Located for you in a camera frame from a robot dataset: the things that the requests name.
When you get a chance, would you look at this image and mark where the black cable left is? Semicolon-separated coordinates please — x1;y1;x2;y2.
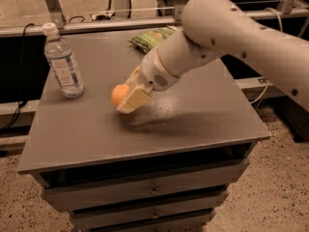
0;22;36;131

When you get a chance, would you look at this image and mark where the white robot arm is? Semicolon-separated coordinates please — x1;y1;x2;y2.
113;0;309;114

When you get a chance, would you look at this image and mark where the grey drawer cabinet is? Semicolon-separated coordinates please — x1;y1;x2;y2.
16;24;271;232

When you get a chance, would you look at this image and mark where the white cable right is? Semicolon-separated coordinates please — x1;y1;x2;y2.
249;7;284;105

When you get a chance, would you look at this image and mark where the bottom grey drawer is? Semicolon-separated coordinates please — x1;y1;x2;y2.
84;209;215;232

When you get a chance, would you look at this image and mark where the green chip bag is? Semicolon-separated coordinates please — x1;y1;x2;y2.
129;26;177;54

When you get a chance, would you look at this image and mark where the metal railing frame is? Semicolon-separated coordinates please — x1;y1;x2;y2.
0;0;309;39

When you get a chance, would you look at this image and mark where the grey drawer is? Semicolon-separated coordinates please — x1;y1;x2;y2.
42;159;249;211
84;209;215;232
70;190;229;229

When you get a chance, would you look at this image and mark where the middle grey drawer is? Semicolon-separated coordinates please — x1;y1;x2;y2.
70;190;229;229

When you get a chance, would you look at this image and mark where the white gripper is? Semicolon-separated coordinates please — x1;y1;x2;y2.
117;48;180;114

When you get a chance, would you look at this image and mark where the clear blue-label plastic bottle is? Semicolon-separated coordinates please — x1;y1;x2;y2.
42;23;85;99

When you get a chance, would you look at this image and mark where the orange fruit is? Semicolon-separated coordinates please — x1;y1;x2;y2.
111;84;129;106

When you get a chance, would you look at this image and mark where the top grey drawer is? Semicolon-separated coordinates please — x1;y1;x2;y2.
42;159;249;211

